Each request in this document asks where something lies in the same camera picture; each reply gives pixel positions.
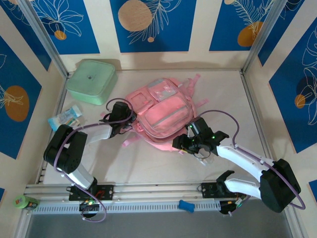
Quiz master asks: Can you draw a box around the pink student backpack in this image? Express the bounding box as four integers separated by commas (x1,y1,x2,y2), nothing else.
100,73,210,154

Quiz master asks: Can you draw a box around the blue tissue pack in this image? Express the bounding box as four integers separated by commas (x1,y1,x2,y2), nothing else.
48,104,83,131

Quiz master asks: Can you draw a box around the clear packet of printed cards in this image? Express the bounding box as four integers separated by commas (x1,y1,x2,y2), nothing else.
61,116,86,128

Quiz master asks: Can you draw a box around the mint green square lunch case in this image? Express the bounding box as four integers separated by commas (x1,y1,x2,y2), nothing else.
66,59,118,107

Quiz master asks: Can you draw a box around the blue bone-shaped clip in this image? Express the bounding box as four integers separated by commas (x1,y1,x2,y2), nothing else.
178,199,196,213

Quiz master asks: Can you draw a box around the green tape roll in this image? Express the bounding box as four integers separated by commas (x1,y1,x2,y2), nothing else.
12,194,40,211

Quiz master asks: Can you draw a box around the aluminium front frame rail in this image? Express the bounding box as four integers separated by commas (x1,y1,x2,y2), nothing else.
24,179,295,200

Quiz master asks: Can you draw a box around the aluminium side rail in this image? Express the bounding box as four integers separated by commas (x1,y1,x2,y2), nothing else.
36,73,70,185
239,70,290,184

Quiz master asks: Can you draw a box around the grey slotted cable duct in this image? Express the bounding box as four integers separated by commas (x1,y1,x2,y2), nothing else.
32,200,222,215

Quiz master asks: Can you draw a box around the small circuit board with wires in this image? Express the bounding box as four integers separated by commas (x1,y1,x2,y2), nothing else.
79,200,100,211
220,195,251,216

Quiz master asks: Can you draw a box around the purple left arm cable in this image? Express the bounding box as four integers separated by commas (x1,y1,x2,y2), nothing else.
53,98,138,223

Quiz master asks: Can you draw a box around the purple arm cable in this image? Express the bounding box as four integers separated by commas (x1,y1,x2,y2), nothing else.
195,110,306,211
53,98,138,223

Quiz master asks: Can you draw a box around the aluminium frame post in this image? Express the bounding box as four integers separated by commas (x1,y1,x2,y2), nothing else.
16,0,70,79
241,0,290,76

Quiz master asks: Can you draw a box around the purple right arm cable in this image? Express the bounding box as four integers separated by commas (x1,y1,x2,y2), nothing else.
195,110,306,211

